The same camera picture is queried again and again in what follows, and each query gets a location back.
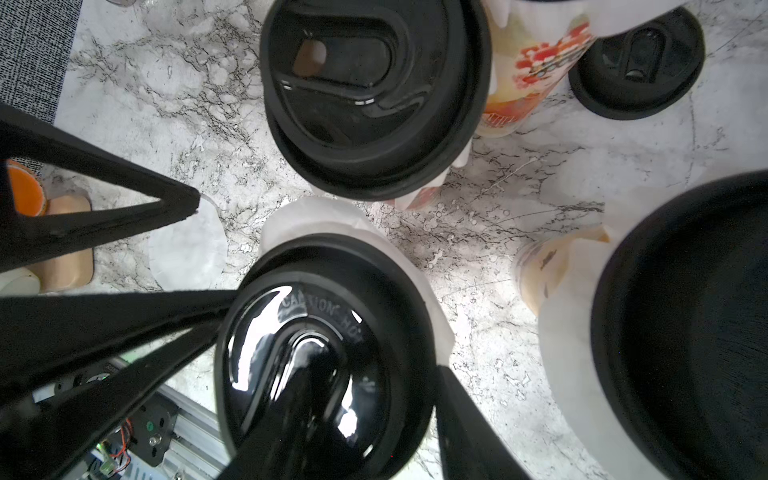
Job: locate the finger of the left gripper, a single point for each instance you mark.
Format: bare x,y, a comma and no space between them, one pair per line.
46,338
27,240

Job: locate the translucent paper disc middle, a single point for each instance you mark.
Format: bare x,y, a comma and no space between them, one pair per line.
190,254

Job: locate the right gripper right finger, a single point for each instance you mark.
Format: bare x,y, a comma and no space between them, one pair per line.
469,447

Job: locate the black lid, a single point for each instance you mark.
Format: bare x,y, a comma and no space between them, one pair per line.
639,73
372,100
679,331
332,300

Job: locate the wooden peg rack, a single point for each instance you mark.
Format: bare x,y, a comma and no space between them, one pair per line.
57,274

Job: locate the red paper cup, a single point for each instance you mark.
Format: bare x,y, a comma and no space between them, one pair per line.
423,197

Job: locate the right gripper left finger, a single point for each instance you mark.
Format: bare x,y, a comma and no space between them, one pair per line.
267,432

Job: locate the orange mug on rack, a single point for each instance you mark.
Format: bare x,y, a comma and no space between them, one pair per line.
28,194

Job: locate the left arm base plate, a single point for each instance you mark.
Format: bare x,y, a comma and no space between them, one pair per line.
152,429

